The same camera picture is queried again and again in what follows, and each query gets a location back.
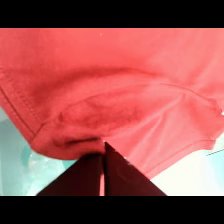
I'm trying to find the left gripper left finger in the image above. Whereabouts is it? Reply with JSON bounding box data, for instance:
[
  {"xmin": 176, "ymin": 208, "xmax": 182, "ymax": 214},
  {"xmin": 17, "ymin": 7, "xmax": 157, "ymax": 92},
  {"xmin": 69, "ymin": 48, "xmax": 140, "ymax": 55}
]
[{"xmin": 35, "ymin": 152, "xmax": 104, "ymax": 197}]

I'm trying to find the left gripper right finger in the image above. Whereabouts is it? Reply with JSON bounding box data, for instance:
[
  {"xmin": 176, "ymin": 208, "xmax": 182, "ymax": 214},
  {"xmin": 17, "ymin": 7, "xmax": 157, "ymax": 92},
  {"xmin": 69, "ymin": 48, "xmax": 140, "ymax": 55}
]
[{"xmin": 103, "ymin": 141, "xmax": 168, "ymax": 197}]

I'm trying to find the red T-shirt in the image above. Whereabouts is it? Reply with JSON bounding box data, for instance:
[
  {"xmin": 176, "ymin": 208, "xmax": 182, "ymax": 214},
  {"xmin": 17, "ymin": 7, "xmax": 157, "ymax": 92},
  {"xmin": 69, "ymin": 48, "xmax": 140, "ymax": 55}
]
[{"xmin": 0, "ymin": 27, "xmax": 224, "ymax": 181}]

